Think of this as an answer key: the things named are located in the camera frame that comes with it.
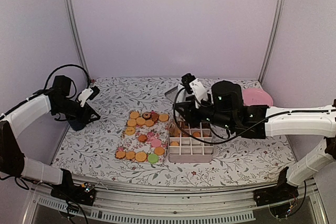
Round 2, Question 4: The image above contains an aluminium front rail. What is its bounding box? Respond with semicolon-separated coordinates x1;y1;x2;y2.
23;178;329;223

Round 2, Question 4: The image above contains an aluminium corner post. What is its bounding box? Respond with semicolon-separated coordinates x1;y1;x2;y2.
64;0;89;72
258;0;285;84

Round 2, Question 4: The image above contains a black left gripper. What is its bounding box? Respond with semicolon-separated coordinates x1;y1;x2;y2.
54;97;101;124

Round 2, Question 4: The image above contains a floral cookie tray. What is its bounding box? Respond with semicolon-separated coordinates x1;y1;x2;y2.
115;110;171;164

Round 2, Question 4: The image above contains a pink divided cookie tin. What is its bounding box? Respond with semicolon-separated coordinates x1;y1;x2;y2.
167;122;214;163

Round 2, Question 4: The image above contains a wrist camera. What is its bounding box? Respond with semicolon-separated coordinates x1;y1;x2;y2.
181;73;209;109
77;86;100;108

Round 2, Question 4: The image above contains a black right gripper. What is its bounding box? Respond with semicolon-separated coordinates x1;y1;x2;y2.
173;95;234;131

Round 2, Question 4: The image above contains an aluminium left corner post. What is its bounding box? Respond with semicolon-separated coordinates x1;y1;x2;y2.
64;0;89;72

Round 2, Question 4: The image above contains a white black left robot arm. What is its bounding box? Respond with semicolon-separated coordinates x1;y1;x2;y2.
1;72;100;206

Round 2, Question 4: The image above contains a green round cookie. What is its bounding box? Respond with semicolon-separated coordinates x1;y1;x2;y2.
148;153;159;164

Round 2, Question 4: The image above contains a dark blue cup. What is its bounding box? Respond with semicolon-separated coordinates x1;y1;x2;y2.
68;120;86;131

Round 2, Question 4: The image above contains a pink plastic plate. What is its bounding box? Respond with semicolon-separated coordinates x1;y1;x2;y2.
242;88;274;106

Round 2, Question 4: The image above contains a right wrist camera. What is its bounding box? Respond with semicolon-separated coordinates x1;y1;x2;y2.
181;73;209;109

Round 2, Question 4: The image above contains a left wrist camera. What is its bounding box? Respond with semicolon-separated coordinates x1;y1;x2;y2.
77;86;100;108

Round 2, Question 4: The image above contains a dotted tan sandwich cookie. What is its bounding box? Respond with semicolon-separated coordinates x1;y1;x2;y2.
135;152;147;162

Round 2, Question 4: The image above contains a silver metal tin lid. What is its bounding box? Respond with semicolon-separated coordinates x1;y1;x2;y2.
164;84;183;102

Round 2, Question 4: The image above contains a chocolate sprinkled donut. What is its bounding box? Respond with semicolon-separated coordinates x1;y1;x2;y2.
142;112;151;120

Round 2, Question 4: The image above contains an aluminium right corner post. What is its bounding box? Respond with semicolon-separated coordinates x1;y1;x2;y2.
258;0;285;84

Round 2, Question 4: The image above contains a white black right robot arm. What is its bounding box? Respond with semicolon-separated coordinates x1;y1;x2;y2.
173;76;335;206

